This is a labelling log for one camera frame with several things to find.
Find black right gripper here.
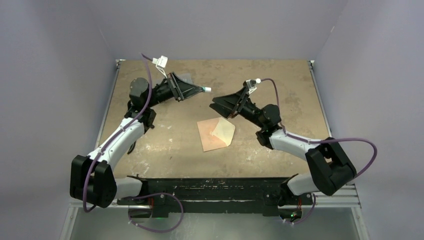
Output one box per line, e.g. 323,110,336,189
209,86,265,129

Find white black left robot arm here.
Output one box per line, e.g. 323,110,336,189
69,72,212,213

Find green white glue stick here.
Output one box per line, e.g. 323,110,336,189
202,86,212,93

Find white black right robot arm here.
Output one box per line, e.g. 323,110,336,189
209,89,357,204

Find aluminium frame rail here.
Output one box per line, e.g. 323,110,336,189
68,184,362,209

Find clear plastic organizer box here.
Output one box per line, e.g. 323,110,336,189
179,73,194,84

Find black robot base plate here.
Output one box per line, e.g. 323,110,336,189
116,177,305,218

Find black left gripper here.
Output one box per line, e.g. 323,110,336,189
146,72,203,109

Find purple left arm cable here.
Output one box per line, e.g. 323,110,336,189
82,52,184,234

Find black pliers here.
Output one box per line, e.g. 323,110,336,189
127,141,137,155

